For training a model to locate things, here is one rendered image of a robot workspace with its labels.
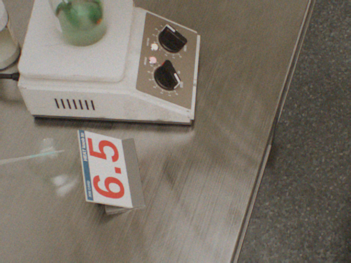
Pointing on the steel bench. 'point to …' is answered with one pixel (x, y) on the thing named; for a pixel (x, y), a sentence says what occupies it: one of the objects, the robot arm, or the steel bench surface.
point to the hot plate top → (119, 62)
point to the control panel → (188, 62)
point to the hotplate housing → (106, 92)
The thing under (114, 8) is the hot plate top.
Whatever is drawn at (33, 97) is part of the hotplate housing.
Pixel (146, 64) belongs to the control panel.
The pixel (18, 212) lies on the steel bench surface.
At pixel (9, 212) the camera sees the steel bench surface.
